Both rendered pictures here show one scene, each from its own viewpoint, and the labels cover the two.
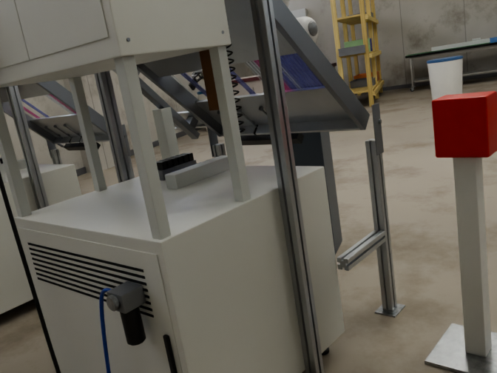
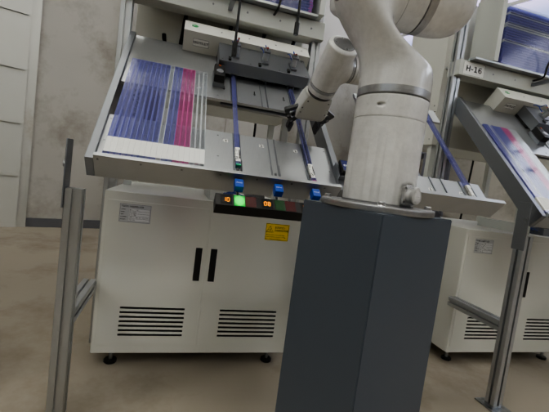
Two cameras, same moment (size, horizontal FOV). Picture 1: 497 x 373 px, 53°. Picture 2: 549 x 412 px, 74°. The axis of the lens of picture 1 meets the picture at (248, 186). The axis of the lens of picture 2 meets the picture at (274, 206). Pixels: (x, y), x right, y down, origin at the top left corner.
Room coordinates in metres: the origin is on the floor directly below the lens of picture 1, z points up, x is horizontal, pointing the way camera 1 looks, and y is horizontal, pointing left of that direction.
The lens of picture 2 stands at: (2.57, -0.95, 0.73)
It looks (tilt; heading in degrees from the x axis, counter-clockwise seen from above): 4 degrees down; 122
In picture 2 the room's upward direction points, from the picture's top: 8 degrees clockwise
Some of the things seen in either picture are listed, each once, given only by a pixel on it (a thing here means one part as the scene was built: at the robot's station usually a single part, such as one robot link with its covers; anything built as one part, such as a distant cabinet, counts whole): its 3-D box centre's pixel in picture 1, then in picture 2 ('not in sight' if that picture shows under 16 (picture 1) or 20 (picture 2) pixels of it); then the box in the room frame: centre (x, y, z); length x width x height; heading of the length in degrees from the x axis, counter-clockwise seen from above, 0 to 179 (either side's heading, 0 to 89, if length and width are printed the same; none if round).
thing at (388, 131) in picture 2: not in sight; (383, 155); (2.38, -0.32, 0.79); 0.19 x 0.19 x 0.18
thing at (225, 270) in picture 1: (188, 285); (197, 262); (1.46, 0.24, 0.31); 0.70 x 0.65 x 0.62; 47
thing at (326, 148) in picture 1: (313, 181); (345, 399); (2.38, -0.32, 0.35); 0.18 x 0.18 x 0.70; 67
